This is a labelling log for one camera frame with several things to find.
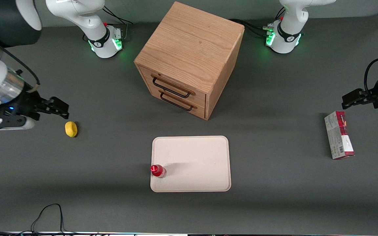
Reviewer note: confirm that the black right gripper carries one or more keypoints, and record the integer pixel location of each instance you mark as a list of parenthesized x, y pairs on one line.
[(26, 101)]

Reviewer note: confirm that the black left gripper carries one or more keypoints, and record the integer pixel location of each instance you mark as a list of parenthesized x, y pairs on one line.
[(372, 96)]

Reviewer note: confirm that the red soda can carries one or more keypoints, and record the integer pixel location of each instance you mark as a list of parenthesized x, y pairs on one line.
[(157, 171)]

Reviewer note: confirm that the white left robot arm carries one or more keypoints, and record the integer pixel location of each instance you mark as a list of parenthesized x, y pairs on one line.
[(287, 36)]

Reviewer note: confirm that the white rectangular tray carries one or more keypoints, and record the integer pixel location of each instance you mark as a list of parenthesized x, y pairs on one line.
[(195, 157)]

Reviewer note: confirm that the yellow lemon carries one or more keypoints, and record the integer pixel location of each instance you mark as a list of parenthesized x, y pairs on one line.
[(71, 129)]

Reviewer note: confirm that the red and grey carton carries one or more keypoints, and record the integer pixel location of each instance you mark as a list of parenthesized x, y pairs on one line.
[(338, 137)]

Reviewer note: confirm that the wooden drawer front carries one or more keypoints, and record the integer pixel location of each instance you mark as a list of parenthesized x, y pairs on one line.
[(198, 97), (199, 112)]

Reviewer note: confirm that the wooden drawer cabinet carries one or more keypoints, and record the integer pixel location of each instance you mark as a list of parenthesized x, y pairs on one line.
[(189, 42)]

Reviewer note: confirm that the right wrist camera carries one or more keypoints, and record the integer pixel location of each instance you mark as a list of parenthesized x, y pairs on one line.
[(8, 123)]

